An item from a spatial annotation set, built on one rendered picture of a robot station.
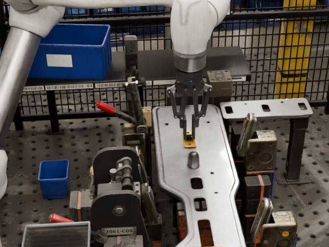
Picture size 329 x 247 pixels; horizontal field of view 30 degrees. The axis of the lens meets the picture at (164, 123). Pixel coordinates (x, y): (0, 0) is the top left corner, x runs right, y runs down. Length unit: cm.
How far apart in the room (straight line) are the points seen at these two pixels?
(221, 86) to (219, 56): 23
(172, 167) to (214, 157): 13
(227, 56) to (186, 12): 67
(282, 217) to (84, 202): 48
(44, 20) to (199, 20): 57
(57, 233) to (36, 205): 79
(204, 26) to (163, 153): 40
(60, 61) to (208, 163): 65
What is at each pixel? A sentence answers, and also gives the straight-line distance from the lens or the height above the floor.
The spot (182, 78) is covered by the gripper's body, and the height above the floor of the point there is 123.
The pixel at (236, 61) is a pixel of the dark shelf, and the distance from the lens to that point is 221.
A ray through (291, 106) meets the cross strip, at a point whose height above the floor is 100.
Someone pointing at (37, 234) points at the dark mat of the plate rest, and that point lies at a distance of 134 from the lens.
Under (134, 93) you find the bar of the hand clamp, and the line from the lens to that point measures 172.
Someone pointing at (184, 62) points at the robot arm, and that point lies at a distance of 166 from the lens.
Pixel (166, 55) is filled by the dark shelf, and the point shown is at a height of 103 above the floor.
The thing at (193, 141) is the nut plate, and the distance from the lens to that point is 183.
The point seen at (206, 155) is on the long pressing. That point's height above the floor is 100.
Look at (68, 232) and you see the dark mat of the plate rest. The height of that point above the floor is 116.
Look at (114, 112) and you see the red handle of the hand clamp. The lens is 177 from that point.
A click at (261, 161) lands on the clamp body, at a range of 183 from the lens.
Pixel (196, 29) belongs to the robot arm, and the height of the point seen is 138.
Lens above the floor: 207
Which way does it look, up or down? 34 degrees down
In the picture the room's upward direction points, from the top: 1 degrees counter-clockwise
